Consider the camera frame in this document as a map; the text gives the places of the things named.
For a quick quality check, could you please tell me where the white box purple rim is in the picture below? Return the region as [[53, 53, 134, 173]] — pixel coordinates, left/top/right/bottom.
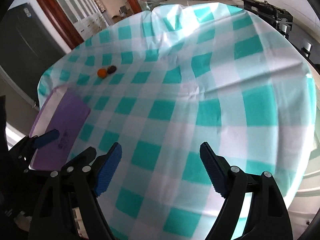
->
[[29, 85, 91, 171]]

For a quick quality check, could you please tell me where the dark grey refrigerator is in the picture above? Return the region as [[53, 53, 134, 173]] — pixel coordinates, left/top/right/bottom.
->
[[1, 3, 65, 106]]

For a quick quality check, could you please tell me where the teal white checkered tablecloth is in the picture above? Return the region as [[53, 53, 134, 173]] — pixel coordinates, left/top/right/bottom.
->
[[37, 3, 316, 239]]

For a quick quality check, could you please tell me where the red wooden door frame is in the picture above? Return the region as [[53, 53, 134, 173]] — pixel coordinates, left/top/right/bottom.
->
[[37, 0, 84, 49]]

